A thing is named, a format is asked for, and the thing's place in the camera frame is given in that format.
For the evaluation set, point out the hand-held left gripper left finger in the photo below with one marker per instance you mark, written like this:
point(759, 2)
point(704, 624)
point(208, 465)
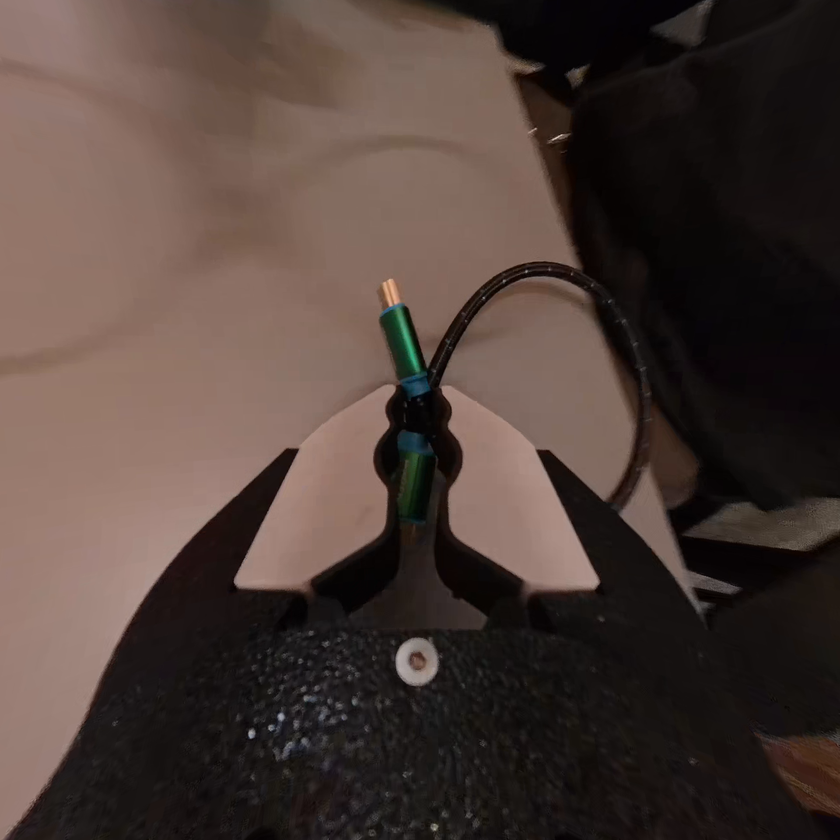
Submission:
point(308, 512)

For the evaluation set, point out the person's black clothing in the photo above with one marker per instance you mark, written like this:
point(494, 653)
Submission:
point(722, 262)

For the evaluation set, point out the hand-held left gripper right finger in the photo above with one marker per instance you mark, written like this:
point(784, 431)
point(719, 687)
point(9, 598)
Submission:
point(518, 512)

